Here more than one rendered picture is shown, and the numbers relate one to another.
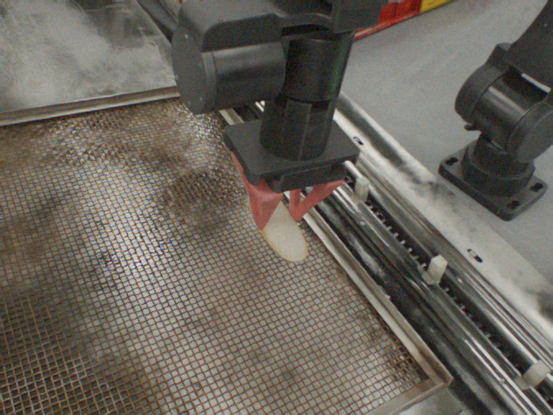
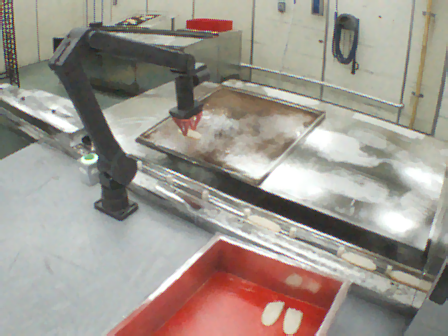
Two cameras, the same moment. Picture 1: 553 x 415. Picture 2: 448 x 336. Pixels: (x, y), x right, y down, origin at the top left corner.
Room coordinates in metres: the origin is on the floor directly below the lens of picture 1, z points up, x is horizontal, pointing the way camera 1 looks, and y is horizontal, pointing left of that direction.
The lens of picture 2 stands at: (1.42, -0.37, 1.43)
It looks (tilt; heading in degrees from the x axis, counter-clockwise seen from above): 28 degrees down; 155
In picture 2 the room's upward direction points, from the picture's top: 2 degrees clockwise
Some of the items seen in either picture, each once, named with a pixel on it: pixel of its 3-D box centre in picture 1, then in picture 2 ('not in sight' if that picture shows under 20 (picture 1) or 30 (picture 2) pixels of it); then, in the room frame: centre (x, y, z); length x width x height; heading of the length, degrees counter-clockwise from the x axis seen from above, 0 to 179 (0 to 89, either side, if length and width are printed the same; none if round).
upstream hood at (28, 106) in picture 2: not in sight; (28, 106); (-0.49, -0.65, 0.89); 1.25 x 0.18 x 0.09; 30
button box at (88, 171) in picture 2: not in sight; (92, 173); (0.30, -0.34, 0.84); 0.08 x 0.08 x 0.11; 30
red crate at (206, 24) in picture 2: not in sight; (209, 24); (-3.07, 1.40, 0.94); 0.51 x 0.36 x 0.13; 34
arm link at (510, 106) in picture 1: (510, 122); (115, 169); (0.48, -0.28, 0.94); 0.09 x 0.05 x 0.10; 121
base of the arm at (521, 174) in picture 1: (499, 160); (114, 196); (0.50, -0.29, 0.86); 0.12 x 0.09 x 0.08; 37
